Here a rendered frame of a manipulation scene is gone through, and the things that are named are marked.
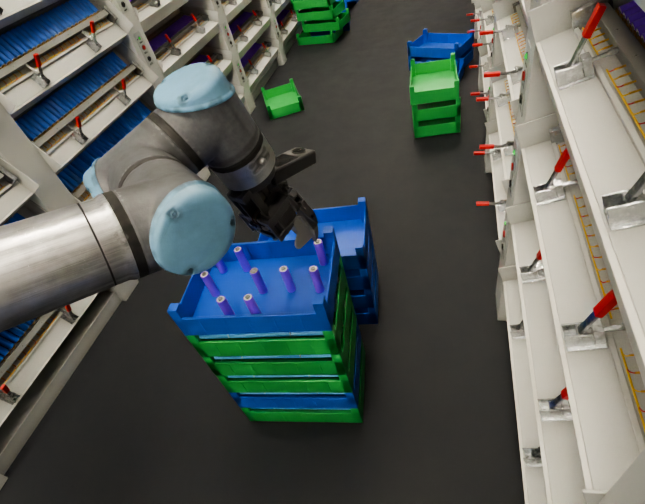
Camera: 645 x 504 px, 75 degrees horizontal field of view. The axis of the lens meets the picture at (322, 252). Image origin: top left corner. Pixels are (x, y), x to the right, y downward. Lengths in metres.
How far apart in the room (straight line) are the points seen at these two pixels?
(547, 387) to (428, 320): 0.56
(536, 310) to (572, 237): 0.20
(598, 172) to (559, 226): 0.23
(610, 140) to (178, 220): 0.44
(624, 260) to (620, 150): 0.15
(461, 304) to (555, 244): 0.65
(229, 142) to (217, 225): 0.17
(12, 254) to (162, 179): 0.14
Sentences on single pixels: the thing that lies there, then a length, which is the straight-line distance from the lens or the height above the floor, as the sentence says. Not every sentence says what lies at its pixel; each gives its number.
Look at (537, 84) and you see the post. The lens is 0.83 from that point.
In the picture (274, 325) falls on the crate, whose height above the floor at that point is 0.42.
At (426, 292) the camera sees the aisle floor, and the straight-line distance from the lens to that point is 1.32.
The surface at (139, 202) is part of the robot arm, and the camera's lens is 0.42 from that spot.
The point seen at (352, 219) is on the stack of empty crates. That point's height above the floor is 0.25.
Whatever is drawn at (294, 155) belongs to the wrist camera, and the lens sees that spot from 0.72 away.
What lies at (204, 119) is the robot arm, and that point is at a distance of 0.55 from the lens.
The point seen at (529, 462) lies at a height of 0.18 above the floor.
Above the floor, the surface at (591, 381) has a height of 0.56.
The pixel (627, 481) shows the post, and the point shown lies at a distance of 0.41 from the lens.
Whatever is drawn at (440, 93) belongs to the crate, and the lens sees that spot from 1.94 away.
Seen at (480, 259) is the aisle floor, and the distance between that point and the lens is 1.42.
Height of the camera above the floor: 1.03
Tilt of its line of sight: 43 degrees down
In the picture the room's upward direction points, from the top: 16 degrees counter-clockwise
